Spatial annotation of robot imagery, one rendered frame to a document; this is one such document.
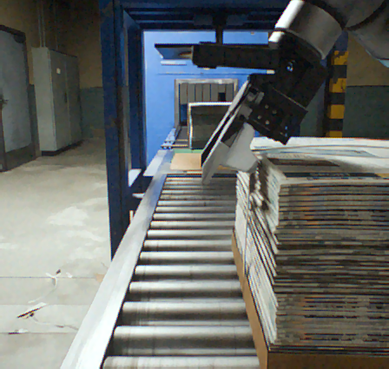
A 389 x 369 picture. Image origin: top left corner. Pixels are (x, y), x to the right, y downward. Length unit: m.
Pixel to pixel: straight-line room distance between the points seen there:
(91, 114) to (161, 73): 5.58
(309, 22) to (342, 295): 0.31
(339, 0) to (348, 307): 0.34
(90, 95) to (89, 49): 1.04
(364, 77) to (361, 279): 9.43
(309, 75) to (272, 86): 0.05
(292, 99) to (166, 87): 3.37
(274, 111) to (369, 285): 0.23
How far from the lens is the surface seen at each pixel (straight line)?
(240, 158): 0.48
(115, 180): 1.61
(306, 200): 0.37
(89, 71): 9.32
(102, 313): 0.61
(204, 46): 0.50
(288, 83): 0.52
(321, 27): 0.51
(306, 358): 0.44
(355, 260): 0.40
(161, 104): 3.86
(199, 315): 0.61
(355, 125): 9.77
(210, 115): 2.27
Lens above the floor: 1.11
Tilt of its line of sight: 12 degrees down
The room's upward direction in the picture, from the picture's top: straight up
